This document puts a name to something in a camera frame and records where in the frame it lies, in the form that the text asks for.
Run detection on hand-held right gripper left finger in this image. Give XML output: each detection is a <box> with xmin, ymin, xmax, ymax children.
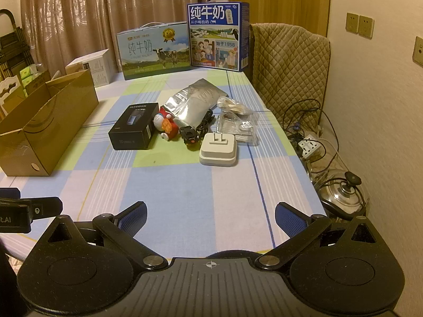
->
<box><xmin>41</xmin><ymin>201</ymin><xmax>169</xmax><ymax>271</ymax></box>

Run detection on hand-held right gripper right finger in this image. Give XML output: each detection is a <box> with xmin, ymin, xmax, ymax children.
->
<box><xmin>254</xmin><ymin>201</ymin><xmax>380</xmax><ymax>270</ymax></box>

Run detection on brown cardboard box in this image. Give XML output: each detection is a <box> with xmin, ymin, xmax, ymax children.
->
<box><xmin>0</xmin><ymin>69</ymin><xmax>100</xmax><ymax>176</ymax></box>

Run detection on black shaver box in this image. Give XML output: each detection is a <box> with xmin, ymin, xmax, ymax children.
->
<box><xmin>108</xmin><ymin>103</ymin><xmax>159</xmax><ymax>151</ymax></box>

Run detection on white charger plug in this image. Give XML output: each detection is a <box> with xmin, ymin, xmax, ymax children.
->
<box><xmin>199</xmin><ymin>132</ymin><xmax>238</xmax><ymax>168</ymax></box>

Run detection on blue cat robot toy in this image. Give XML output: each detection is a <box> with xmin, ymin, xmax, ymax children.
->
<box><xmin>154</xmin><ymin>107</ymin><xmax>181</xmax><ymax>141</ymax></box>

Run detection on black cable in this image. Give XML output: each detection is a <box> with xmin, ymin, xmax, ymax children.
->
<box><xmin>197</xmin><ymin>108</ymin><xmax>216</xmax><ymax>131</ymax></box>

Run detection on silver foil bag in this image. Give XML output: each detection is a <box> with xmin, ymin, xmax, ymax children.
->
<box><xmin>164</xmin><ymin>78</ymin><xmax>228</xmax><ymax>129</ymax></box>

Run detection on steel pot with glass lid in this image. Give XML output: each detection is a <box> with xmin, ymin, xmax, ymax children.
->
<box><xmin>314</xmin><ymin>168</ymin><xmax>369</xmax><ymax>220</ymax></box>

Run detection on plaid tablecloth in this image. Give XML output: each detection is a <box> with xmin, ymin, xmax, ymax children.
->
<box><xmin>0</xmin><ymin>69</ymin><xmax>328</xmax><ymax>262</ymax></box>

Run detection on white carved chair back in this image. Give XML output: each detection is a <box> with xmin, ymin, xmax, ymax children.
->
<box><xmin>0</xmin><ymin>76</ymin><xmax>27</xmax><ymax>119</ymax></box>

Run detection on brown tissue carton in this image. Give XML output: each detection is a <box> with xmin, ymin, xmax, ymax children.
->
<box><xmin>25</xmin><ymin>69</ymin><xmax>52</xmax><ymax>97</ymax></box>

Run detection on green tissue packs in carton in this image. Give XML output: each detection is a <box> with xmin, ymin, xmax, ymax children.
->
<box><xmin>20</xmin><ymin>66</ymin><xmax>44</xmax><ymax>88</ymax></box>

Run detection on black folding ladder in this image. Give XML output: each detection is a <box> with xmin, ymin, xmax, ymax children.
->
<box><xmin>0</xmin><ymin>9</ymin><xmax>35</xmax><ymax>81</ymax></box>

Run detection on white cardboard box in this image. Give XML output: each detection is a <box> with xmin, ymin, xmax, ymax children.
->
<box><xmin>65</xmin><ymin>49</ymin><xmax>112</xmax><ymax>88</ymax></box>

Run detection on chair with quilted cover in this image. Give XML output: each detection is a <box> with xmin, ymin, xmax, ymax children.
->
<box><xmin>249</xmin><ymin>23</ymin><xmax>331</xmax><ymax>133</ymax></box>

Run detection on light blue milk carton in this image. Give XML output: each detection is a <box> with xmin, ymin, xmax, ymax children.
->
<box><xmin>116</xmin><ymin>22</ymin><xmax>192</xmax><ymax>80</ymax></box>

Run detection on dark blue milk carton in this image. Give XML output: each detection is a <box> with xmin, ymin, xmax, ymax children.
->
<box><xmin>187</xmin><ymin>2</ymin><xmax>250</xmax><ymax>72</ymax></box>

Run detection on brown patterned curtain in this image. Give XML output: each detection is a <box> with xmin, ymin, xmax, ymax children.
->
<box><xmin>20</xmin><ymin>0</ymin><xmax>211</xmax><ymax>73</ymax></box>

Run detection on white power strip with cables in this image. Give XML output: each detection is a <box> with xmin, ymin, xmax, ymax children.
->
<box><xmin>284</xmin><ymin>101</ymin><xmax>339</xmax><ymax>146</ymax></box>

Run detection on beige wall switch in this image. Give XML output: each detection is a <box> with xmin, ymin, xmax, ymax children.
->
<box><xmin>412</xmin><ymin>36</ymin><xmax>423</xmax><ymax>68</ymax></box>

